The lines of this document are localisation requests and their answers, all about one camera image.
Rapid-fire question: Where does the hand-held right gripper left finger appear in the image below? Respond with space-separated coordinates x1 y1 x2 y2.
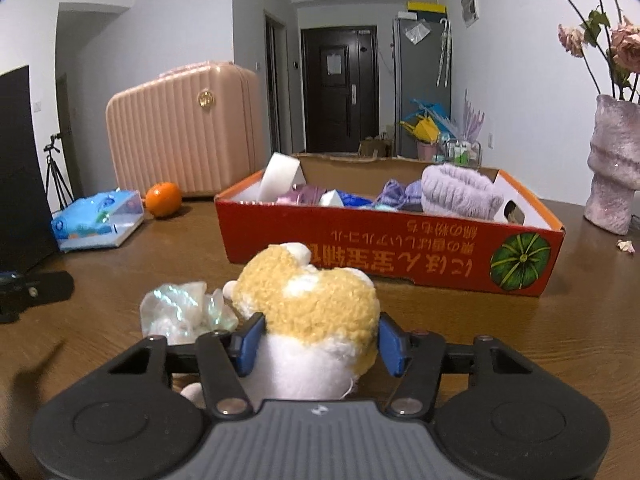
107 312 266 420

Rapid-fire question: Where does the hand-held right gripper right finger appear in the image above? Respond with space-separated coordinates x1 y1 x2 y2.
380 312 535 420

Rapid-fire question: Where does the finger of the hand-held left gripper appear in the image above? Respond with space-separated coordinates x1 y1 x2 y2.
22 271 75 308

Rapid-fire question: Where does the yellow white plush toy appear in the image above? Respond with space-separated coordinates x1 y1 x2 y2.
180 242 379 409

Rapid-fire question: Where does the orange cardboard box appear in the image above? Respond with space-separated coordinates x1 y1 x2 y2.
215 152 567 296

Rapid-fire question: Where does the purple knit cloth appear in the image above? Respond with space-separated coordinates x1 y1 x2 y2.
375 179 426 212

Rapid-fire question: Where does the purple satin scrunchie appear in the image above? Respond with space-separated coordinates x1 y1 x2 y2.
276 184 327 206

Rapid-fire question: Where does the purple fluffy headband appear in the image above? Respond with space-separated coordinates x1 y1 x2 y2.
421 164 505 221

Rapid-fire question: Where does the white foam cylinder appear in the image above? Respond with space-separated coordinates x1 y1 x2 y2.
258 152 306 203

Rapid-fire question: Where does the blue soft tissue packet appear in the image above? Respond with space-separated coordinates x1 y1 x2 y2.
51 188 146 253

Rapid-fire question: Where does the iridescent plastic wrap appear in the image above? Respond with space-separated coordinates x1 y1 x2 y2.
140 281 238 346

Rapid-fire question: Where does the black paper bag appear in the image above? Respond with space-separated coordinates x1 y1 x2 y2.
0 65 60 273

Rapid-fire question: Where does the black tripod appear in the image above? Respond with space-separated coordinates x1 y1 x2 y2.
43 133 74 211

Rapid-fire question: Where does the orange fruit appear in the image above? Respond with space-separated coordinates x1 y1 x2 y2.
145 182 183 219

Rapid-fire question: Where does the pink ribbed suitcase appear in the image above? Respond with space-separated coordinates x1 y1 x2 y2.
106 61 259 199

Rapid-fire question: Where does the brown cardboard box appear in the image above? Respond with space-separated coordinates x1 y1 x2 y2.
357 138 394 157

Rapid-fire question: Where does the metal trolley with bottles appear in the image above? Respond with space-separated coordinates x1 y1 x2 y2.
437 135 483 168

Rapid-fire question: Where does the blue plastic object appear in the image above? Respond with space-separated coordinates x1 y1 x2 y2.
410 97 458 133

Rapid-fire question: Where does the dark entrance door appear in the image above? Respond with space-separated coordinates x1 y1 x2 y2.
301 26 379 153

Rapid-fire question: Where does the purple feather decoration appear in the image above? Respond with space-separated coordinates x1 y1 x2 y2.
462 89 486 138

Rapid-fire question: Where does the grey refrigerator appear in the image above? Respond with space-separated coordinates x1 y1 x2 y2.
392 16 452 158

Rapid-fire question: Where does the pink textured vase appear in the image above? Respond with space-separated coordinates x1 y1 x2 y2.
584 94 640 236

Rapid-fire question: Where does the folded white umbrella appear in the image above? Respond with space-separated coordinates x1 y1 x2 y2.
436 17 452 88

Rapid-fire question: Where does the clear plastic bag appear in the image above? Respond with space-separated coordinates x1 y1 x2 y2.
404 20 431 43

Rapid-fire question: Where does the bunch of dried pink roses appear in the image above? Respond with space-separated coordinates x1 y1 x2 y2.
507 0 640 103

